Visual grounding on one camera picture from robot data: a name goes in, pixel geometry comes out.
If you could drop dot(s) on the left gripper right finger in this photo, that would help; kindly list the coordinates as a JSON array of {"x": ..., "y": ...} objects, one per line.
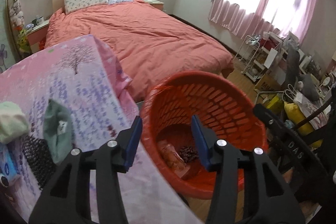
[{"x": 267, "y": 196}]

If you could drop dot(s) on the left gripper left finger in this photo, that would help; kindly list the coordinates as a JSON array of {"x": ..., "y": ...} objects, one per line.
[{"x": 65, "y": 198}]

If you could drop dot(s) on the green white knit sock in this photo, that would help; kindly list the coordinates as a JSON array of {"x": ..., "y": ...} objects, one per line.
[{"x": 13, "y": 122}]

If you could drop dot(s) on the trash in basket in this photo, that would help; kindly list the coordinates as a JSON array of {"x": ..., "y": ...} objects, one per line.
[{"x": 177, "y": 161}]

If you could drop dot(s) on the yellow bag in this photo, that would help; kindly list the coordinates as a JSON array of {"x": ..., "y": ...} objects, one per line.
[{"x": 298, "y": 112}]

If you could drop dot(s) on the black office chair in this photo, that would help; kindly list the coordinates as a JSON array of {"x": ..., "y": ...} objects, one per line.
[{"x": 293, "y": 75}]

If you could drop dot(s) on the grey green sock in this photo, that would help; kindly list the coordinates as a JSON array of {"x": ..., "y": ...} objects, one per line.
[{"x": 57, "y": 131}]

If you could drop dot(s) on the red plastic laundry basket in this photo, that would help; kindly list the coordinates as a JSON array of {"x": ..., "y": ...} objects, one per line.
[{"x": 219, "y": 104}]

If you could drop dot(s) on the pink floral tablecloth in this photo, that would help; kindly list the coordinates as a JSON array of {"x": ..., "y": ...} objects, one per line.
[{"x": 84, "y": 75}]

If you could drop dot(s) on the pink left nightstand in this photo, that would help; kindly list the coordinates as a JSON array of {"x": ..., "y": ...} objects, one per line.
[{"x": 36, "y": 35}]

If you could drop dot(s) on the pink nightstand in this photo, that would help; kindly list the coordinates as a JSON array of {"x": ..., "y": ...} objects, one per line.
[
  {"x": 36, "y": 35},
  {"x": 155, "y": 3}
]

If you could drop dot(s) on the salmon bed duvet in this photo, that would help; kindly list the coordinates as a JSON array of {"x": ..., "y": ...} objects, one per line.
[{"x": 150, "y": 44}]

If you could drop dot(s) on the white mug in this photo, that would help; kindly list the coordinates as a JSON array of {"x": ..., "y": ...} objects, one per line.
[{"x": 39, "y": 20}]

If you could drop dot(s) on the hanging plush toys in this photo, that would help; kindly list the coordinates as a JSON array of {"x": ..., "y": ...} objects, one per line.
[{"x": 18, "y": 26}]

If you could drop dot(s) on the pink right nightstand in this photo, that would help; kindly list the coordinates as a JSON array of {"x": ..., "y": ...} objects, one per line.
[{"x": 155, "y": 3}]

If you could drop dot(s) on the white wire rack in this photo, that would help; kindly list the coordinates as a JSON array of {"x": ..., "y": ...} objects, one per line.
[{"x": 247, "y": 53}]

